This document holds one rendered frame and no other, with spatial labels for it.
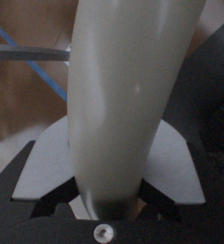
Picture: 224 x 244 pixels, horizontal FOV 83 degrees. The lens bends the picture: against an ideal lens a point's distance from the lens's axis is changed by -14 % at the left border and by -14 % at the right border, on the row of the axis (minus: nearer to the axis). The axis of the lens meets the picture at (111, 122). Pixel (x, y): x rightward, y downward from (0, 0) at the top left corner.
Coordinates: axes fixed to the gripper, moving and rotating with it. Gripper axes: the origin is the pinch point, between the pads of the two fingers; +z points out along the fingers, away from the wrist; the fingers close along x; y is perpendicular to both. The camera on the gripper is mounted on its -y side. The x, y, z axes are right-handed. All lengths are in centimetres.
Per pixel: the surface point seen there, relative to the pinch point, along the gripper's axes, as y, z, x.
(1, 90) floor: 57, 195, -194
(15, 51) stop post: -4, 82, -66
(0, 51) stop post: -6, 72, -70
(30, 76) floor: 34, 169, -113
